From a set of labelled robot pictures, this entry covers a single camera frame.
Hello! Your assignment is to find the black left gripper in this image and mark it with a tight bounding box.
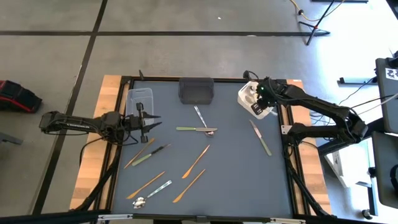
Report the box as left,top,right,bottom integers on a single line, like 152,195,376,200
123,103,163,144

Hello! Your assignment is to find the slim gold utensil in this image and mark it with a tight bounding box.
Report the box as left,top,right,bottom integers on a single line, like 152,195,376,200
123,138,156,170

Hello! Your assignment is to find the green-handled table knife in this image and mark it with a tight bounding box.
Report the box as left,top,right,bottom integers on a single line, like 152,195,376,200
175,126,218,133
249,119,273,157

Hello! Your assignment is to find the wooden knife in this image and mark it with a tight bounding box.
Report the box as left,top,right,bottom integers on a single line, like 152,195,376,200
181,144,211,180

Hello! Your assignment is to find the wooden utensil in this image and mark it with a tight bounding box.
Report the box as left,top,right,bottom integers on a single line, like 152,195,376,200
126,170,166,200

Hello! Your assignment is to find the white plastic bin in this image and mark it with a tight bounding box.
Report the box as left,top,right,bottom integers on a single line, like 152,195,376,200
237,81,278,120

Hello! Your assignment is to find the clear plastic bin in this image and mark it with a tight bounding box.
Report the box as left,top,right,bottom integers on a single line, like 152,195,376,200
125,87,155,125

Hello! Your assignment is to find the all-silver spoon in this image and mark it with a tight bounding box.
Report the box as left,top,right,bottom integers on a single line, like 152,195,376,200
193,105,216,138

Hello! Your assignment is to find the wooden side board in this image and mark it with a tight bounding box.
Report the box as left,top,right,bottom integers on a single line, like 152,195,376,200
281,78,332,216
69,74,123,211

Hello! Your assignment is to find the dark grey plastic bin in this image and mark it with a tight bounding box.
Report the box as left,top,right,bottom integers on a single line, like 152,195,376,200
178,77,215,105

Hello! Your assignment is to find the gold table knife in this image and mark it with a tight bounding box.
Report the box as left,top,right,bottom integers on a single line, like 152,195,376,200
172,169,206,204

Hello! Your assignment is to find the black tripod stand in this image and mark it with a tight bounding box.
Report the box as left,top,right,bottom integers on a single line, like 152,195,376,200
297,0,331,46

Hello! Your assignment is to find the white box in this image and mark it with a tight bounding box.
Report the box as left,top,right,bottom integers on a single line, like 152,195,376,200
324,148,353,189

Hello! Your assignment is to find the black equipment cabinet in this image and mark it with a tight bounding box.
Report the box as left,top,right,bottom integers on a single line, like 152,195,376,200
374,57,398,135

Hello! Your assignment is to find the red and black case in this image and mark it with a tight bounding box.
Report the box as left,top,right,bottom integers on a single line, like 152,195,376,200
0,79,43,114

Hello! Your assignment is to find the black panel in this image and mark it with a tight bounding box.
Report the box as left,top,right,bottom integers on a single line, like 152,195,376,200
371,130,398,210

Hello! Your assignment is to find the grey floor object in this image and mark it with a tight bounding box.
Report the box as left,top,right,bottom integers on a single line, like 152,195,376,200
0,131,24,146

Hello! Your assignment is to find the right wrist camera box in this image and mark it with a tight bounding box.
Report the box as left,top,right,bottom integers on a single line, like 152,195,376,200
251,102,264,116

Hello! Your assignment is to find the green-handled fork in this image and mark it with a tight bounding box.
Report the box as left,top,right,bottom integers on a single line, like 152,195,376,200
131,143,172,167

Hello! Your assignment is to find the black table frame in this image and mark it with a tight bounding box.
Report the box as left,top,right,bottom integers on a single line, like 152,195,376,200
93,74,331,218

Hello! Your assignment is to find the black corner bracket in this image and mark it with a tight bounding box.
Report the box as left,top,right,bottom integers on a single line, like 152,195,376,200
119,76,133,91

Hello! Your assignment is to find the pale-handled silver spoon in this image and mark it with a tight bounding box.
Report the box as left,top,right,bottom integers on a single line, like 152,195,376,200
132,179,173,210

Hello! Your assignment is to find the yellow cable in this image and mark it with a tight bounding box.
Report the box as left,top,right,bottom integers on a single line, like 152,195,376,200
290,0,346,23

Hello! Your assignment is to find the black floor bracket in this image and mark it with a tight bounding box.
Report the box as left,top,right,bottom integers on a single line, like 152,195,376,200
336,77,377,86

